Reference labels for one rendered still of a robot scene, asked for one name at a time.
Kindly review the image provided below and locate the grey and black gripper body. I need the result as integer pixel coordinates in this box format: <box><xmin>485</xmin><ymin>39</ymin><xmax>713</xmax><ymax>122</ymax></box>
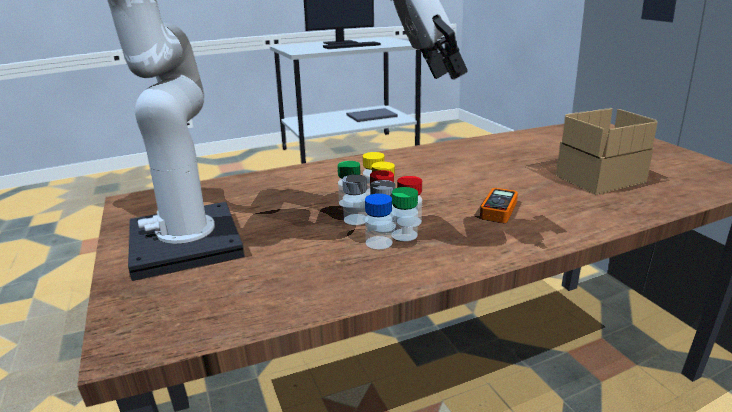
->
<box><xmin>393</xmin><ymin>0</ymin><xmax>452</xmax><ymax>49</ymax></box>

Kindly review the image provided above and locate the white bottle with yellow cap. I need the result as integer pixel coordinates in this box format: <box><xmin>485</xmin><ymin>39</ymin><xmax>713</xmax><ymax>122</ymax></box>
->
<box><xmin>372</xmin><ymin>162</ymin><xmax>395</xmax><ymax>176</ymax></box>
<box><xmin>363</xmin><ymin>152</ymin><xmax>385</xmax><ymax>196</ymax></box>

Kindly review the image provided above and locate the clear bottle with blue cap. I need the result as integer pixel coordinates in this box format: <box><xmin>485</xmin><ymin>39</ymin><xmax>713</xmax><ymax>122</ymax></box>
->
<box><xmin>365</xmin><ymin>194</ymin><xmax>393</xmax><ymax>251</ymax></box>

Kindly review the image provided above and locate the clear bottle with dark grey cap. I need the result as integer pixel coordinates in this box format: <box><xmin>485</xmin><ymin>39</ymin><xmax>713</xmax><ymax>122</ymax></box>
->
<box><xmin>342</xmin><ymin>175</ymin><xmax>367</xmax><ymax>226</ymax></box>
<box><xmin>370</xmin><ymin>180</ymin><xmax>396</xmax><ymax>198</ymax></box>

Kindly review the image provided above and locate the white bottle with red cap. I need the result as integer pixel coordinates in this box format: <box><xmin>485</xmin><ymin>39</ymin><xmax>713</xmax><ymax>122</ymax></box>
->
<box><xmin>397</xmin><ymin>176</ymin><xmax>422</xmax><ymax>226</ymax></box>
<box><xmin>370</xmin><ymin>170</ymin><xmax>394</xmax><ymax>184</ymax></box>

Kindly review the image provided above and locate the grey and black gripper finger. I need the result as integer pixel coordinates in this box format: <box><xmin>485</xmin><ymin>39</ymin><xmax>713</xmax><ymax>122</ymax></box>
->
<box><xmin>432</xmin><ymin>15</ymin><xmax>468</xmax><ymax>80</ymax></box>
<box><xmin>419</xmin><ymin>45</ymin><xmax>448</xmax><ymax>79</ymax></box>

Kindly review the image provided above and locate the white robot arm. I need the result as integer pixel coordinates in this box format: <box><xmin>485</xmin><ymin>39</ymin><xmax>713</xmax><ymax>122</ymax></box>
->
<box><xmin>107</xmin><ymin>0</ymin><xmax>214</xmax><ymax>244</ymax></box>

